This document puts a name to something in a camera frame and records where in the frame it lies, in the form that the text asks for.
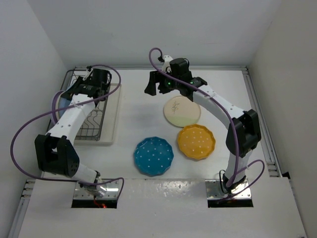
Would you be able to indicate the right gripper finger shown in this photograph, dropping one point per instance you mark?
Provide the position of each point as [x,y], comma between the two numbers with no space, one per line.
[164,87]
[151,86]

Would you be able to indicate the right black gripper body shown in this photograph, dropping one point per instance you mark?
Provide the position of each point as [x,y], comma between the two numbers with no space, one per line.
[173,83]

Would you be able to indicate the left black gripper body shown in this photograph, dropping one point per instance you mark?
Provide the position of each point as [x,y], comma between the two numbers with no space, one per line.
[81,82]

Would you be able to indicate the light blue plate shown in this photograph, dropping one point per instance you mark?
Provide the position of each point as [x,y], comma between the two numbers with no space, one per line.
[63,104]

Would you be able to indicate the purple plate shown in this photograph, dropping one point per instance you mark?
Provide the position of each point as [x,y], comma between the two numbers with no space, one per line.
[54,104]

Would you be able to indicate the cream plate with plant motif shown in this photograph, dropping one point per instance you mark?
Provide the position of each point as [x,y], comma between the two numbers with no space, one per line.
[180,111]

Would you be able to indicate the yellow dotted plate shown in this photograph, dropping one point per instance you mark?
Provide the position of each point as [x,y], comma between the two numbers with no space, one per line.
[196,141]

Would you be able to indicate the teal dotted plate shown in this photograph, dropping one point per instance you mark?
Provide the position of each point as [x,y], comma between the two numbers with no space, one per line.
[153,156]

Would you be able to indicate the plain cream plate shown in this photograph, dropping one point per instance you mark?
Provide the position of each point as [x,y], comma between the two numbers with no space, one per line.
[57,106]

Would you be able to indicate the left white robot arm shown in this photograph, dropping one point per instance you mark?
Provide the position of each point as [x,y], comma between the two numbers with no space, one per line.
[55,151]

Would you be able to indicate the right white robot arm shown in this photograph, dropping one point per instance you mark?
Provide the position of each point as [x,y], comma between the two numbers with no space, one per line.
[243,127]

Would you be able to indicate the beige drip tray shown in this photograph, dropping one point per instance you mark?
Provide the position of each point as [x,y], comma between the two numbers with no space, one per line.
[109,125]

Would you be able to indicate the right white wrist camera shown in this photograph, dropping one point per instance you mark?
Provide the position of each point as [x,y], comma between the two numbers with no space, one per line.
[165,60]

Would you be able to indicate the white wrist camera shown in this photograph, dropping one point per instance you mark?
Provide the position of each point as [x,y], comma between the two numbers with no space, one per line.
[89,71]
[165,60]

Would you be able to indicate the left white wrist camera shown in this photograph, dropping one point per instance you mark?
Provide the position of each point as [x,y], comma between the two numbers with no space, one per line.
[89,71]

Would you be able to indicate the metal wire dish rack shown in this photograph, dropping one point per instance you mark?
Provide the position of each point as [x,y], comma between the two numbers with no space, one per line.
[91,128]

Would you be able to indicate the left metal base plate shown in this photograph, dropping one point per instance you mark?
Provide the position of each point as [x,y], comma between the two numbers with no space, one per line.
[108,191]

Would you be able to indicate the metal base plate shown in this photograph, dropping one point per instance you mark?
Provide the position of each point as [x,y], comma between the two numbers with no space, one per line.
[108,191]
[214,192]

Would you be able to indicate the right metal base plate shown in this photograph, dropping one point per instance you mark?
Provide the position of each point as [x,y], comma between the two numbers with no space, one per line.
[214,192]

